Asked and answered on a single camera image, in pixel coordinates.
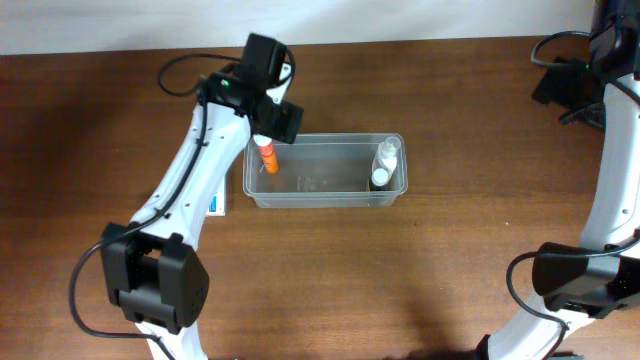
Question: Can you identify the clear plastic container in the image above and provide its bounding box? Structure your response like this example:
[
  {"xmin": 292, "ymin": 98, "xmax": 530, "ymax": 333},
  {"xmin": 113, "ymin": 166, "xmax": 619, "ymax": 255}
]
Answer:
[{"xmin": 243, "ymin": 133, "xmax": 408, "ymax": 208}]

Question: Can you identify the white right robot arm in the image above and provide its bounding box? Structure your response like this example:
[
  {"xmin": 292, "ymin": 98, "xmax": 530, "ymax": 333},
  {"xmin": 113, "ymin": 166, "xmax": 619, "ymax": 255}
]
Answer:
[{"xmin": 472, "ymin": 1, "xmax": 639, "ymax": 359}]

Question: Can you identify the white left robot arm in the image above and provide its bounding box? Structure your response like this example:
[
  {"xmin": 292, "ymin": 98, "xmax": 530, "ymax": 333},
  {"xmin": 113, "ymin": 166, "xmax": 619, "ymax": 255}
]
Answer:
[{"xmin": 100, "ymin": 34, "xmax": 303, "ymax": 359}]

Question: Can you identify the orange effervescent tablet tube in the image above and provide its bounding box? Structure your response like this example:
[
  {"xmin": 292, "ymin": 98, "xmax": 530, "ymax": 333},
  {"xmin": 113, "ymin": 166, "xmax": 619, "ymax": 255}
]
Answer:
[{"xmin": 253, "ymin": 134, "xmax": 279, "ymax": 174}]

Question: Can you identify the dark bottle white cap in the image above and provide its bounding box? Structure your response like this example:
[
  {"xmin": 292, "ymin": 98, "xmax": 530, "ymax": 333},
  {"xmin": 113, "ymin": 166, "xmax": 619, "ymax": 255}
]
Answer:
[{"xmin": 368, "ymin": 168, "xmax": 390, "ymax": 191}]

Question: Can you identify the white Panadol box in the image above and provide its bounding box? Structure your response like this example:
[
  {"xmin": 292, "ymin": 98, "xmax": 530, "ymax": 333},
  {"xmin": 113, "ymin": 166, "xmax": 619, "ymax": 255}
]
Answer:
[{"xmin": 206, "ymin": 178, "xmax": 227, "ymax": 217}]

